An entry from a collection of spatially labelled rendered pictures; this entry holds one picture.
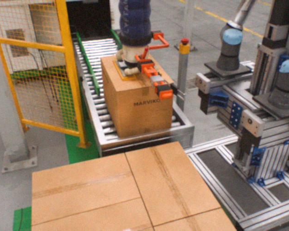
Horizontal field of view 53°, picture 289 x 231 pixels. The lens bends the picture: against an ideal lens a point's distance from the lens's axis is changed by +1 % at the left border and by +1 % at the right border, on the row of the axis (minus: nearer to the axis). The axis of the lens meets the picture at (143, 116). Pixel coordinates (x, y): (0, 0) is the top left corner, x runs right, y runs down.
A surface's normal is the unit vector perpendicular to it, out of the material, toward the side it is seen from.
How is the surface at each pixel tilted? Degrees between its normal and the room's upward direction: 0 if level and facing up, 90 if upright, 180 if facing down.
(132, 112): 90
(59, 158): 0
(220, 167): 0
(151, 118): 90
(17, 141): 90
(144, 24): 74
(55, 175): 0
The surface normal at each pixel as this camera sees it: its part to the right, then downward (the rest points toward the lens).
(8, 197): -0.01, -0.82
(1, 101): 0.30, 0.51
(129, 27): -0.33, 0.28
